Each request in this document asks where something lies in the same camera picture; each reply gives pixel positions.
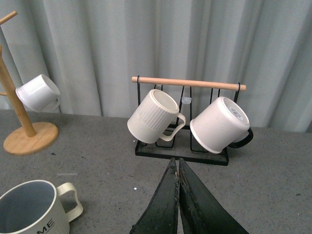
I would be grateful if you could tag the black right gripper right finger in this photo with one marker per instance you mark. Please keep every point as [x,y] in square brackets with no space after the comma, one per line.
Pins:
[200,212]

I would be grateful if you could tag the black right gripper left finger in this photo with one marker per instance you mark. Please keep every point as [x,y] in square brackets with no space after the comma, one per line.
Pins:
[161,215]

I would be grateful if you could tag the cream ribbed HOME cup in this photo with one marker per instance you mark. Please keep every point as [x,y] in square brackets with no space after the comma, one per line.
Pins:
[34,207]

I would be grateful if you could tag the cream ribbed hanging mug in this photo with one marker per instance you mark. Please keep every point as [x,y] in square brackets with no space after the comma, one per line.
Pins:
[152,117]

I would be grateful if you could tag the wooden mug tree stand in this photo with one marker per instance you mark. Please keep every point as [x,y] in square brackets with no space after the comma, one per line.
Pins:
[30,137]

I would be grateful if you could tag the white mug on tree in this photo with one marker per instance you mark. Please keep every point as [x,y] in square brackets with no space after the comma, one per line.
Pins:
[39,94]

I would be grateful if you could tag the white mug black handle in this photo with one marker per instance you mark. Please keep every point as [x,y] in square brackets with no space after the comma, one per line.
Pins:
[223,123]

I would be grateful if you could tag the black wire mug rack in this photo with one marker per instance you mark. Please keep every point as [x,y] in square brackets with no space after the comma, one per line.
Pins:
[184,145]

